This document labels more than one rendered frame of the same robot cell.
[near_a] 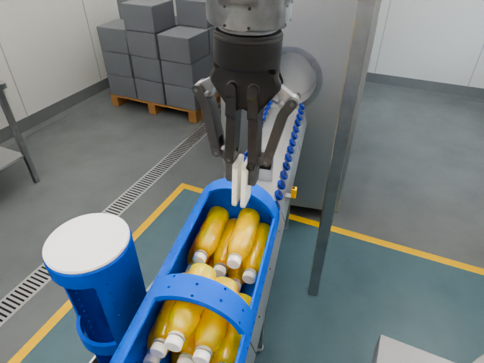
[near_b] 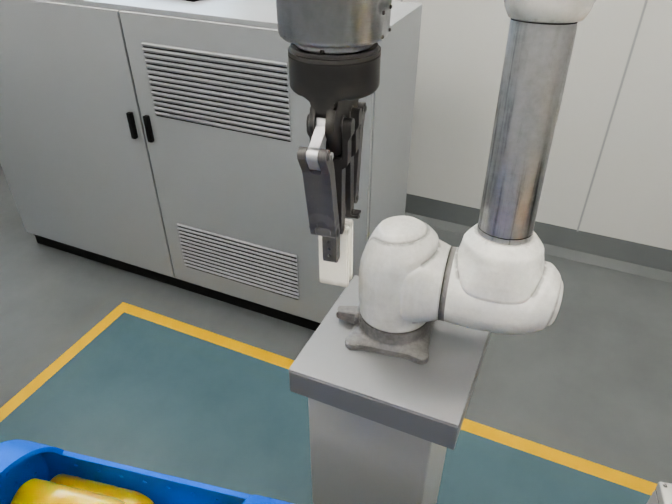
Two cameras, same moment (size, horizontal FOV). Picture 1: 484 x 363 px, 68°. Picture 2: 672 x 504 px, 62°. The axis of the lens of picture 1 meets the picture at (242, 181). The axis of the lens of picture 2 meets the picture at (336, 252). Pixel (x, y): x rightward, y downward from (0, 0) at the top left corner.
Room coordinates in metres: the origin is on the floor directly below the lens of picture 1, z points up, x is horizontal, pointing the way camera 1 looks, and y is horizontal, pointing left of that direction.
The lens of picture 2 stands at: (0.40, 0.46, 1.95)
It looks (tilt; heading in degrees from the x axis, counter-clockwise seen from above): 36 degrees down; 270
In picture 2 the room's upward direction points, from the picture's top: straight up
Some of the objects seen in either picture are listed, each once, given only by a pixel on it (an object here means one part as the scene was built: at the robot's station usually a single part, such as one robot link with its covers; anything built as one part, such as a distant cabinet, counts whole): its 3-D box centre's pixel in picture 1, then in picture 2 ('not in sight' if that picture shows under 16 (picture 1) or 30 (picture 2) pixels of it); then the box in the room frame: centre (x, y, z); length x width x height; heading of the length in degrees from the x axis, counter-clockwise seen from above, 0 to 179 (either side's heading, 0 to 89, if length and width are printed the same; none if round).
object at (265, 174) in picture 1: (261, 166); not in sight; (1.35, -0.09, 1.00); 0.10 x 0.04 x 0.15; 76
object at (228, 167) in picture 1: (225, 162); (328, 242); (0.41, 0.02, 1.64); 0.03 x 0.01 x 0.05; 73
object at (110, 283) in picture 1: (114, 317); not in sight; (0.86, 0.52, 0.59); 0.28 x 0.28 x 0.88
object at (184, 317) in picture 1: (190, 302); not in sight; (0.53, 0.12, 1.16); 0.19 x 0.07 x 0.07; 166
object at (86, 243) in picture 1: (87, 240); not in sight; (0.86, 0.52, 1.03); 0.28 x 0.28 x 0.01
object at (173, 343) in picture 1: (174, 341); not in sight; (0.43, 0.15, 1.16); 0.04 x 0.02 x 0.04; 76
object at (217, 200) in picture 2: not in sight; (184, 150); (1.15, -2.10, 0.72); 2.15 x 0.54 x 1.45; 156
